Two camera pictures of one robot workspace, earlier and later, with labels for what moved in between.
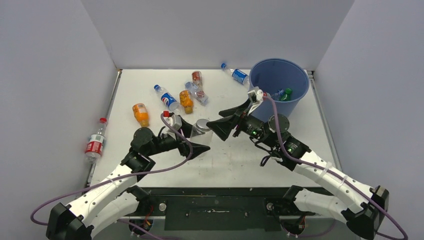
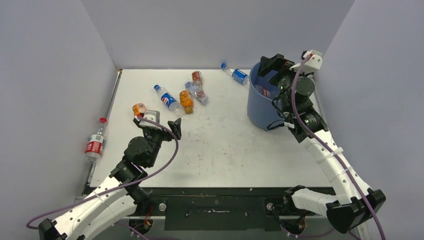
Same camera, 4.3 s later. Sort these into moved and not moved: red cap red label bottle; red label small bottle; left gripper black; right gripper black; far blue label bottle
Moved: right gripper black; left gripper black
Not moved: red cap red label bottle; red label small bottle; far blue label bottle
